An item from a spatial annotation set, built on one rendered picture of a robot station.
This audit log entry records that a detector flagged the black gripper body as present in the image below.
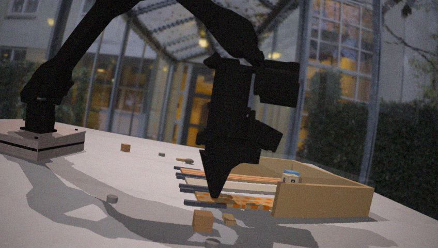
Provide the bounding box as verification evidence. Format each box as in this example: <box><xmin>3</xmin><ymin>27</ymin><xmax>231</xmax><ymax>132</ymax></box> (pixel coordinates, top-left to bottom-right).
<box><xmin>195</xmin><ymin>95</ymin><xmax>261</xmax><ymax>164</ymax></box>

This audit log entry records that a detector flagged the short grey cylinder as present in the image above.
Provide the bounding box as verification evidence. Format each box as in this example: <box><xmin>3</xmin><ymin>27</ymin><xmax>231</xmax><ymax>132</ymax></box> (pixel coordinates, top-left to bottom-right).
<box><xmin>205</xmin><ymin>238</ymin><xmax>221</xmax><ymax>248</ymax></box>
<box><xmin>107</xmin><ymin>194</ymin><xmax>118</xmax><ymax>203</ymax></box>

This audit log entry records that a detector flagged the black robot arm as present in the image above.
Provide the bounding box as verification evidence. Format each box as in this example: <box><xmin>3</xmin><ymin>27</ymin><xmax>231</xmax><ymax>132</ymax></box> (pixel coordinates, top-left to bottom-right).
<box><xmin>20</xmin><ymin>0</ymin><xmax>300</xmax><ymax>153</ymax></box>

